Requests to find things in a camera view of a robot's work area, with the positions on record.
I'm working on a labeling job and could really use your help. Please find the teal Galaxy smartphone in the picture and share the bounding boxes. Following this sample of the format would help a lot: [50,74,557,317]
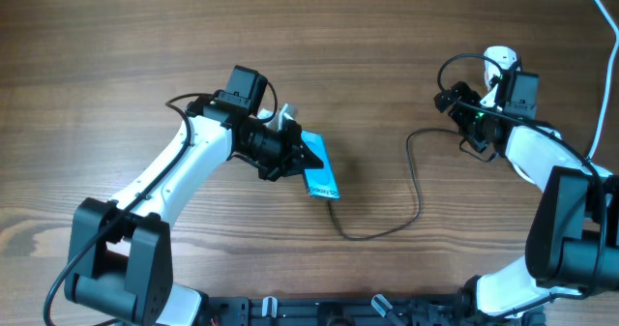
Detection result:
[301,131,340,201]

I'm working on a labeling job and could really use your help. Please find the black USB charging cable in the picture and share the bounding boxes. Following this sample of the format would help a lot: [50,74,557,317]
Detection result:
[326,127,465,242]

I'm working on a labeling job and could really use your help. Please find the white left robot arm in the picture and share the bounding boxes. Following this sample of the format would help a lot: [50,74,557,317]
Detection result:
[50,66,339,325]

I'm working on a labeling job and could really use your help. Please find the white power strip socket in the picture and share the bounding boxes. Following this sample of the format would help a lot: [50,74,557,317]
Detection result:
[484,45,521,92]

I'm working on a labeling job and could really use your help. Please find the white power strip cord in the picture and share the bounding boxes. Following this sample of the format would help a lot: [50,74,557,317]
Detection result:
[584,0,619,163]

